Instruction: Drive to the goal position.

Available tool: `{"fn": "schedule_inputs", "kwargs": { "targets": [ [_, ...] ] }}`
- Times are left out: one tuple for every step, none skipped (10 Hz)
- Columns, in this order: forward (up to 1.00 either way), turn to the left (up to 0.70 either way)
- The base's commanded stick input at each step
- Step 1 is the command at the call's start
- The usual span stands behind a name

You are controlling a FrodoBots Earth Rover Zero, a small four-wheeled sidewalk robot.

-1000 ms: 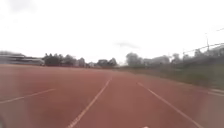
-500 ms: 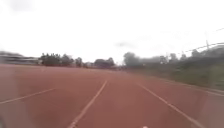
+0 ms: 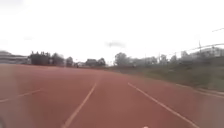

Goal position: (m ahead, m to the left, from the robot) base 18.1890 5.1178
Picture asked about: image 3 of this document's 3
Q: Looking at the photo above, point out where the tree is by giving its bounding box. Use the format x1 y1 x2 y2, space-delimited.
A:
113 52 132 67

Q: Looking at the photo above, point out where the row of trees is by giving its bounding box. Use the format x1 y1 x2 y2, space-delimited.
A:
28 50 107 68

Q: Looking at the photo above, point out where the grass bank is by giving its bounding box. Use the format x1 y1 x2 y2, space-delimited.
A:
109 63 224 93

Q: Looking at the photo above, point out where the fence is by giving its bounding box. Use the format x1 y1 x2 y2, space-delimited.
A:
133 42 224 68

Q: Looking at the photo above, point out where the building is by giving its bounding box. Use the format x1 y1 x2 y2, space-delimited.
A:
0 50 30 65

